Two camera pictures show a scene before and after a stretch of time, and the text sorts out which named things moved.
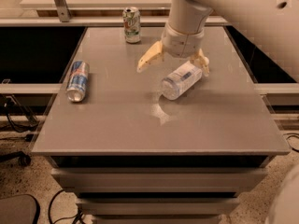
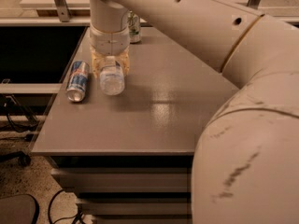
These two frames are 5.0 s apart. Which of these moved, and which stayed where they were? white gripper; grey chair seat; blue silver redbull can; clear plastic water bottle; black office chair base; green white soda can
Moved: white gripper; clear plastic water bottle
Stayed: blue silver redbull can; grey chair seat; black office chair base; green white soda can
